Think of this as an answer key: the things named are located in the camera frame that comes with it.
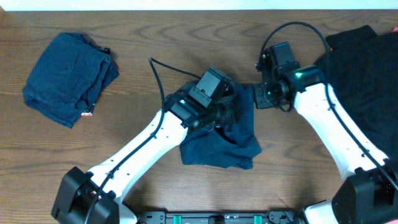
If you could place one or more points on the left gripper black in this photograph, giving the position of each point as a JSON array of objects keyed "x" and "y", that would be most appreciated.
[{"x": 229, "y": 109}]

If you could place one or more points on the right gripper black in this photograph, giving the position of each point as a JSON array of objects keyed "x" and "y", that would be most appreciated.
[{"x": 260, "y": 101}]

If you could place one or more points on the navy blue shorts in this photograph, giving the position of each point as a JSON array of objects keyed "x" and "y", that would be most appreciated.
[{"x": 233, "y": 145}]

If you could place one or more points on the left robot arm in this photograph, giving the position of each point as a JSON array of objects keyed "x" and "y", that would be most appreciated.
[{"x": 97, "y": 196}]

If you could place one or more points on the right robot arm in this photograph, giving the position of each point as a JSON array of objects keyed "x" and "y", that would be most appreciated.
[{"x": 369, "y": 190}]

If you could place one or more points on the black garment pile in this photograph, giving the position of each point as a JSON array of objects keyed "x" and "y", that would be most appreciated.
[{"x": 362, "y": 68}]

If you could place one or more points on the folded navy blue garment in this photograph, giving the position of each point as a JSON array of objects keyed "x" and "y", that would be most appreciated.
[{"x": 68, "y": 78}]

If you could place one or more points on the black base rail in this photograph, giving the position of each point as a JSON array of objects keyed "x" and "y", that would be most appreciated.
[{"x": 269, "y": 217}]

